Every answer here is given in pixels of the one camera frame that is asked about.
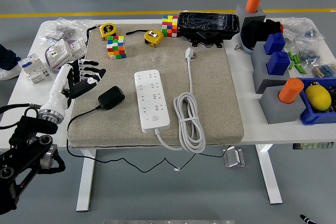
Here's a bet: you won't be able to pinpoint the thin black adapter cord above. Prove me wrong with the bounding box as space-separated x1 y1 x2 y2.
66 105 233 174

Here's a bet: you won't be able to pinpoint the grey-brown mat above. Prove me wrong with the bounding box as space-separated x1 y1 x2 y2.
67 23 245 148

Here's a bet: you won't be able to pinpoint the black fabric-covered device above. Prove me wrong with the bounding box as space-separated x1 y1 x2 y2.
240 18 284 55

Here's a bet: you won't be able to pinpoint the yellow tape measure black print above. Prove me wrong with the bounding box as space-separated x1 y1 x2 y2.
85 23 118 41

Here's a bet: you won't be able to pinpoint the table control panel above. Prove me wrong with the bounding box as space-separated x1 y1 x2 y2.
292 142 334 151

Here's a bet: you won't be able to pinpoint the clear bag of screws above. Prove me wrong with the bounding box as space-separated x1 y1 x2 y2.
38 17 92 43

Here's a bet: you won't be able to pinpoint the clear bag coloured connectors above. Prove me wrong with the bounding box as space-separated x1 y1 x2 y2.
311 62 336 78

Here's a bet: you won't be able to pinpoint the white circuit breaker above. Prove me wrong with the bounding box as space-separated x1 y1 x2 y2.
17 53 51 84

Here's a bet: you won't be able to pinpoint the yellow tape measure silver clip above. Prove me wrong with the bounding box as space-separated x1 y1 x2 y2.
125 28 165 48

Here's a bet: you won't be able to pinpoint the clear bag of parts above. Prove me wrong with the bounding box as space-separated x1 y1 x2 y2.
282 17 326 41

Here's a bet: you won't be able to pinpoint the yellow lemon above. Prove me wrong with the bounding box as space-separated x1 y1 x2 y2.
305 84 332 111

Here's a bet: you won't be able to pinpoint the black power adapter plug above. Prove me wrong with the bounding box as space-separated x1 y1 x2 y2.
98 86 125 111

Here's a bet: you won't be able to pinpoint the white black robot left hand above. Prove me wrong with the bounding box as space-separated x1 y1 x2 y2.
39 59 108 116

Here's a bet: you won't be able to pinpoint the clear bag blue parts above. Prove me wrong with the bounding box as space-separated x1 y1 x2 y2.
296 39 322 65

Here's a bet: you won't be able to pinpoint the purple band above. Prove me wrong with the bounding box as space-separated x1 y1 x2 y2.
45 39 87 74

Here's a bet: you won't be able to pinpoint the white table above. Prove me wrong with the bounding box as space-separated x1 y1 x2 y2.
6 18 336 212

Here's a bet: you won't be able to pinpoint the white power strip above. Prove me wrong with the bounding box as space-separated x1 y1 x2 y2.
134 69 171 134

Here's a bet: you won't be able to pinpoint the silver metal bracket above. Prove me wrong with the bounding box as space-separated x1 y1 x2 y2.
223 148 246 168

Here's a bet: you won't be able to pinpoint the blue plastic bin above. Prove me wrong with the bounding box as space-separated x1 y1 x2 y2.
296 77 336 126

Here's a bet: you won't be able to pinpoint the white power strip cable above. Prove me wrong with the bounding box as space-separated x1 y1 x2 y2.
155 47 207 154

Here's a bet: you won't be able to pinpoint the person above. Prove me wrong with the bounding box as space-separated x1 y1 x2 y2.
0 44 23 81

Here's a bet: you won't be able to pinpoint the grey block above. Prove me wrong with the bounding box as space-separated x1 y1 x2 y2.
236 3 267 29
251 41 271 63
252 56 299 94
259 87 307 125

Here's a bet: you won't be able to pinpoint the blue block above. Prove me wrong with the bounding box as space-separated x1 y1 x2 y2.
264 33 286 56
266 51 291 76

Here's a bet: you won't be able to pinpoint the orange cylinder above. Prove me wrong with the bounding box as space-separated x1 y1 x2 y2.
245 0 263 14
278 78 305 104

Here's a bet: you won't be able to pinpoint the multicolour puzzle cube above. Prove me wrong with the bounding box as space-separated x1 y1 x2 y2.
106 35 127 60
161 15 179 38

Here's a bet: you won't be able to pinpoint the white wall socket panel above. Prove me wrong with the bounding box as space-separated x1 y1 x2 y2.
46 38 73 68
68 37 87 61

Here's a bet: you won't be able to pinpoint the black film-wrapped box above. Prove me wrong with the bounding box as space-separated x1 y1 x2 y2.
177 12 241 49

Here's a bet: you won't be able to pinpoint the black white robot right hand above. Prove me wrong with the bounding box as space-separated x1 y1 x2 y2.
299 214 320 224

